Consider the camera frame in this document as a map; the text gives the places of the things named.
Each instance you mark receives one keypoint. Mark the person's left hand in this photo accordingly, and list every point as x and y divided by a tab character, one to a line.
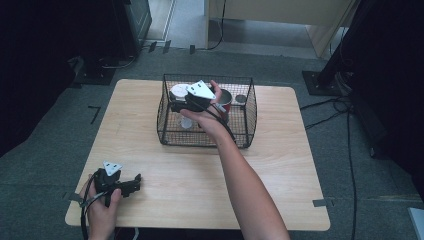
101	213

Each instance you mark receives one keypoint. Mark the person's right hand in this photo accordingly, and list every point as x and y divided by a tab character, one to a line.
208	121

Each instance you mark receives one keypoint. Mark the dark cabinet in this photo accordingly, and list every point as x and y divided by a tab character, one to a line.
133	26

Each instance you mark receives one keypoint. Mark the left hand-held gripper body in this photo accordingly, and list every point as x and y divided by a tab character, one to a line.
108	181

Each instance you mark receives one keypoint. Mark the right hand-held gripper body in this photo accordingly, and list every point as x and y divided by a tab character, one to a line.
198	96

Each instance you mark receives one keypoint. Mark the black stand base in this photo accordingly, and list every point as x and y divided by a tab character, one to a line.
95	75

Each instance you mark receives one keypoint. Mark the grey round lid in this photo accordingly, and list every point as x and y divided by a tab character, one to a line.
240	99

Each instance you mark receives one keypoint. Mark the grey tape strip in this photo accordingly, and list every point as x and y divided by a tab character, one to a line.
321	202

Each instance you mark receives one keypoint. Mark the clear plastic cup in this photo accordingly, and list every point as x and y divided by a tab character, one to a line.
185	122

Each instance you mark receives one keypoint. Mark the black curtain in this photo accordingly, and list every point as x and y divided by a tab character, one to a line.
36	66
390	83

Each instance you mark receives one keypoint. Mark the beige cabinet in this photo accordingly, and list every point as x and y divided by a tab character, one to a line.
283	13

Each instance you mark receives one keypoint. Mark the white flat object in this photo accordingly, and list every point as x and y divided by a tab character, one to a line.
417	222

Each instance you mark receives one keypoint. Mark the black stand with base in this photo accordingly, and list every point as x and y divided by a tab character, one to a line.
328	78

